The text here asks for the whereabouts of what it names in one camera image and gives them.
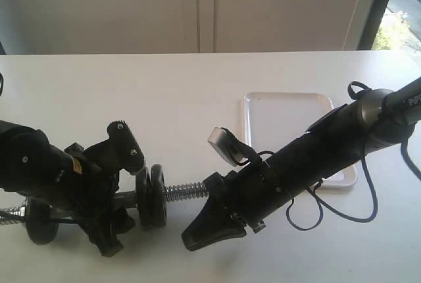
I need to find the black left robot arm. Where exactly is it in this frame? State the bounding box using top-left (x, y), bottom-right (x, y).
top-left (1, 120), bottom-right (145, 257)

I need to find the white plastic tray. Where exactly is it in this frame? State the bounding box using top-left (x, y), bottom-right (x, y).
top-left (239, 91), bottom-right (358, 189)

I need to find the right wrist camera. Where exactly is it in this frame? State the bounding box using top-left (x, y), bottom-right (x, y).
top-left (208, 127), bottom-right (258, 167)

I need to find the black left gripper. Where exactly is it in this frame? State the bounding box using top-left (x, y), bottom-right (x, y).
top-left (49, 140), bottom-right (136, 257)

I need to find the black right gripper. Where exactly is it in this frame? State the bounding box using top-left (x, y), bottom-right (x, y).
top-left (182, 154), bottom-right (296, 251)

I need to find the chrome dumbbell bar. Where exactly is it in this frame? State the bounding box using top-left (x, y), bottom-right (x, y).
top-left (1, 182), bottom-right (209, 226)

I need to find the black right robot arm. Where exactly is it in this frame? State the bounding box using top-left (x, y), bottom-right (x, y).
top-left (182, 80), bottom-right (420, 251)

